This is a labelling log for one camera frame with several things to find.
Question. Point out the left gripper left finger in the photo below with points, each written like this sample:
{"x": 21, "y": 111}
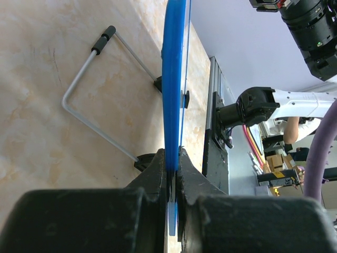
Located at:
{"x": 129, "y": 219}

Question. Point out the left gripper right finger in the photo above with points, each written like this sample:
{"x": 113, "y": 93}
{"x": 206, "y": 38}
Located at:
{"x": 212, "y": 221}

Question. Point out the blue framed whiteboard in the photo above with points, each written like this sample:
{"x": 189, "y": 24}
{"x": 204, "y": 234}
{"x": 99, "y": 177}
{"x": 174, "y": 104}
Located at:
{"x": 174, "y": 54}

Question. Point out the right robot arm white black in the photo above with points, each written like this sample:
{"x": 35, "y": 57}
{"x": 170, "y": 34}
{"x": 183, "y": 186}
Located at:
{"x": 313, "y": 28}

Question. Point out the cardboard boxes in background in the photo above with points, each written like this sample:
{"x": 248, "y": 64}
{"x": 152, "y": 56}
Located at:
{"x": 281, "y": 171}

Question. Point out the person in background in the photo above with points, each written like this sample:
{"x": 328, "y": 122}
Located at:
{"x": 292, "y": 130}

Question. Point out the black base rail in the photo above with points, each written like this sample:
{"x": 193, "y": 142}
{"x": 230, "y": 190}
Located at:
{"x": 215, "y": 166}

